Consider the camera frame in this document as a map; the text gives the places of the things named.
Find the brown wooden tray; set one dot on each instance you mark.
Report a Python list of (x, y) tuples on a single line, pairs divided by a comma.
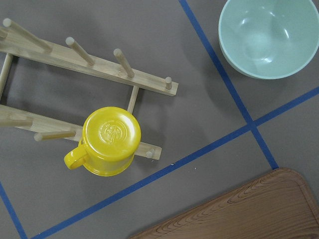
[(277, 205)]

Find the yellow mug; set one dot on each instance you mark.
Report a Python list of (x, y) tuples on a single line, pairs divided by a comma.
[(110, 138)]

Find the green bowl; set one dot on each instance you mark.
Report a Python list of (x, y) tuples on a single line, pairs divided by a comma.
[(269, 39)]

